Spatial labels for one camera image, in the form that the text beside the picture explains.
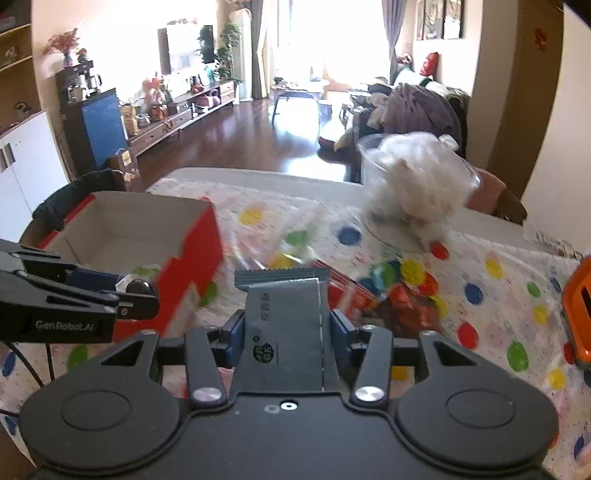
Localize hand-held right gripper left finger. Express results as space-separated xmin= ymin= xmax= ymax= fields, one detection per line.
xmin=100 ymin=308 xmax=246 ymax=411

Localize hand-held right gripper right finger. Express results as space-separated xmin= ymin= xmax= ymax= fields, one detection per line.
xmin=329 ymin=308 xmax=482 ymax=411

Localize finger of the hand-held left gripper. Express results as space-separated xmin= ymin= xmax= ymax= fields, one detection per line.
xmin=0 ymin=237 xmax=122 ymax=291
xmin=0 ymin=272 xmax=161 ymax=320

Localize grey snack packet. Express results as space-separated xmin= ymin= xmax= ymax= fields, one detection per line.
xmin=235 ymin=268 xmax=340 ymax=393

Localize red cardboard box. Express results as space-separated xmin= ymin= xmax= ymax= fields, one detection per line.
xmin=21 ymin=191 xmax=227 ymax=342

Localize orange cookie packet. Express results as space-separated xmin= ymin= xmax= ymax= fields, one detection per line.
xmin=369 ymin=281 xmax=446 ymax=337

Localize black jacket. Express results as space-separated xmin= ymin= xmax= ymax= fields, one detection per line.
xmin=32 ymin=168 xmax=127 ymax=232

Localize clear candy bag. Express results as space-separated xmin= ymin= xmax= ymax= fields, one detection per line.
xmin=222 ymin=203 xmax=333 ymax=273

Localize white cabinet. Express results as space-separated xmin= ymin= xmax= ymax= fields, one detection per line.
xmin=0 ymin=110 xmax=70 ymax=241

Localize dark cabinet with blue panel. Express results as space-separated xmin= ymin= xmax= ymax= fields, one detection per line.
xmin=62 ymin=88 xmax=130 ymax=178

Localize wooden television stand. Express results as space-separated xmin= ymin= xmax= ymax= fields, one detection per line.
xmin=127 ymin=79 xmax=238 ymax=155

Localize clear bag of white stuffing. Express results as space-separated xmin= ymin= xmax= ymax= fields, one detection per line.
xmin=357 ymin=131 xmax=482 ymax=252

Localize polka dot tablecloth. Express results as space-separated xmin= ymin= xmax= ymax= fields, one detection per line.
xmin=0 ymin=178 xmax=591 ymax=480

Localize dark floor cushion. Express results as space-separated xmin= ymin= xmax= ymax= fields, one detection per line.
xmin=318 ymin=136 xmax=356 ymax=164

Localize coffee machine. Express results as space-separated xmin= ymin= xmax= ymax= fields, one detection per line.
xmin=56 ymin=62 xmax=103 ymax=104

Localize orange plastic box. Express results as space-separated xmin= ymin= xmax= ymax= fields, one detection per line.
xmin=561 ymin=256 xmax=591 ymax=370

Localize vase of red flowers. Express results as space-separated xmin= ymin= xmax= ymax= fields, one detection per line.
xmin=42 ymin=28 xmax=80 ymax=69

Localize purple garment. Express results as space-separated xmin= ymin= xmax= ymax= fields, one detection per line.
xmin=381 ymin=83 xmax=462 ymax=148

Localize television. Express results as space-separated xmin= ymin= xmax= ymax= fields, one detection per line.
xmin=157 ymin=23 xmax=215 ymax=77

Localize coffee table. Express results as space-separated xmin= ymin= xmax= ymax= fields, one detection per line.
xmin=270 ymin=76 xmax=331 ymax=121

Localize sofa with clothes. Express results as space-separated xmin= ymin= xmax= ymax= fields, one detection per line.
xmin=360 ymin=67 xmax=472 ymax=160

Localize white standing air conditioner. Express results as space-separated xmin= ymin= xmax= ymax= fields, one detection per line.
xmin=229 ymin=10 xmax=254 ymax=101

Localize green potted plant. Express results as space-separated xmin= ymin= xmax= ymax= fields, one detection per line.
xmin=215 ymin=23 xmax=243 ymax=84

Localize brown wooden door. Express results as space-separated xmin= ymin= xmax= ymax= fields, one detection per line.
xmin=487 ymin=0 xmax=568 ymax=199

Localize purple curtain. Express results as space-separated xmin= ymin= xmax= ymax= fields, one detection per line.
xmin=382 ymin=0 xmax=407 ymax=70

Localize black cable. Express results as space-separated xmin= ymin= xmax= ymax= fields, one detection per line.
xmin=0 ymin=342 xmax=56 ymax=416

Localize wooden wall shelf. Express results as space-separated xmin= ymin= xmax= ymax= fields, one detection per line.
xmin=0 ymin=0 xmax=42 ymax=134

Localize framed wall pictures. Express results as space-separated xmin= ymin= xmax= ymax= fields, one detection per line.
xmin=416 ymin=0 xmax=465 ymax=42

